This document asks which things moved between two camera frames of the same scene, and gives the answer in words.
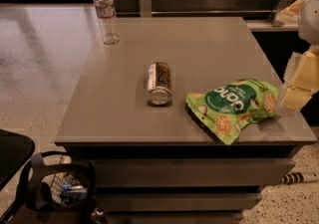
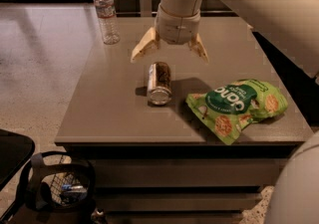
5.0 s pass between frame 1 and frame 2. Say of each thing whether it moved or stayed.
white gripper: moved
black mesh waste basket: stayed
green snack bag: stayed
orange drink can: stayed
